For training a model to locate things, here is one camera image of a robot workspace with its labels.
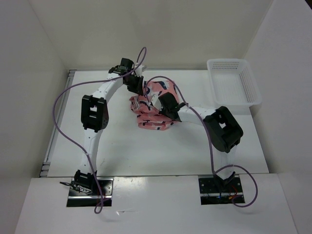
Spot pink shark print shorts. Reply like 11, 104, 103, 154
129, 80, 179, 131

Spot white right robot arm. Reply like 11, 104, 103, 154
152, 93, 243, 192

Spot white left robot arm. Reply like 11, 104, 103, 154
74, 58, 144, 195

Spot white plastic basket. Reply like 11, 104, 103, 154
207, 58, 262, 108

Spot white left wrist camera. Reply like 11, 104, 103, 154
134, 64, 147, 77

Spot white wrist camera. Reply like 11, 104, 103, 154
134, 64, 147, 77
151, 95, 162, 111

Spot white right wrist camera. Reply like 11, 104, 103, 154
151, 95, 162, 111

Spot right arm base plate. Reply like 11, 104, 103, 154
198, 175, 245, 205

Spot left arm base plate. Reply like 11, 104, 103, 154
63, 178, 114, 208

